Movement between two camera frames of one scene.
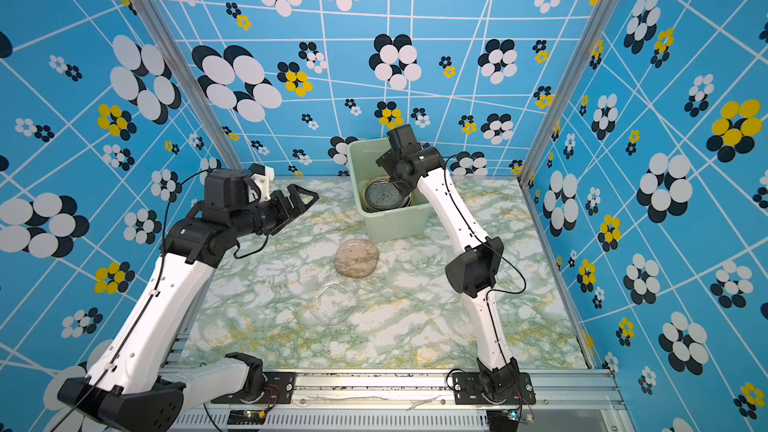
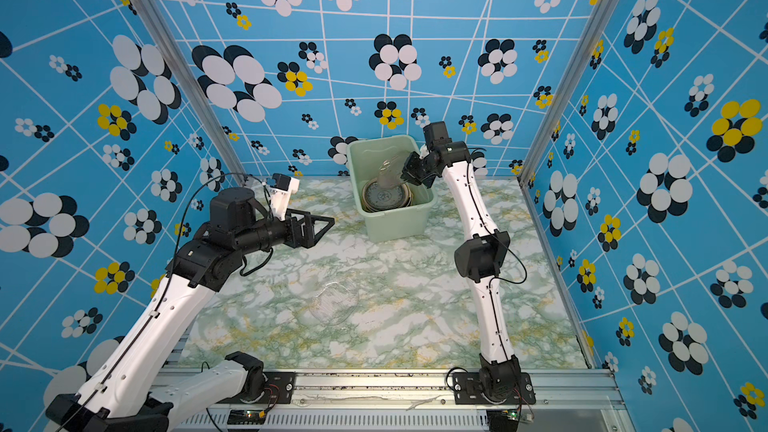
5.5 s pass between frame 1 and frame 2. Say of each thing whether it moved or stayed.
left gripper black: moved
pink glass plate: moved
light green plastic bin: stayed
